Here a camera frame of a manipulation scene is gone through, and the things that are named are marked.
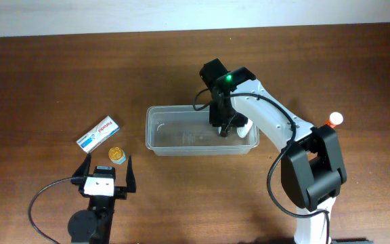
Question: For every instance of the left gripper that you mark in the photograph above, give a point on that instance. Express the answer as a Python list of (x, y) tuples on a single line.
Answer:
[(120, 192)]

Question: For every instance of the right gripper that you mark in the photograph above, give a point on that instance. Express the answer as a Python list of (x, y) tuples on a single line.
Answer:
[(223, 123)]

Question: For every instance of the dark bottle white cap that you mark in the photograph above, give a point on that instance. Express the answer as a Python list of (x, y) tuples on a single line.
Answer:
[(223, 131)]

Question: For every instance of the white spray bottle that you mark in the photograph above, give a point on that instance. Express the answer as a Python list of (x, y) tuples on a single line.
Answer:
[(243, 131)]

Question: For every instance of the white Panadol box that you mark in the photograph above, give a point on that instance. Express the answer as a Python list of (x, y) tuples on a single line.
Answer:
[(97, 135)]

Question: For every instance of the orange tube white cap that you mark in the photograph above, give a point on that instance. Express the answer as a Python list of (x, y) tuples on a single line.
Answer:
[(334, 119)]

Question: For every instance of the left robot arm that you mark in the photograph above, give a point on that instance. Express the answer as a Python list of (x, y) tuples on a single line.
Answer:
[(93, 225)]

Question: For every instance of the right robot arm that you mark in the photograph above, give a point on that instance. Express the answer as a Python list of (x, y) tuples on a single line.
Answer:
[(306, 177)]

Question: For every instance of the clear plastic container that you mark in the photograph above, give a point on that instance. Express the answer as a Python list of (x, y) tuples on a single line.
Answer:
[(179, 130)]

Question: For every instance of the small jar gold lid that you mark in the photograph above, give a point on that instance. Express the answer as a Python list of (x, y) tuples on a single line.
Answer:
[(117, 155)]

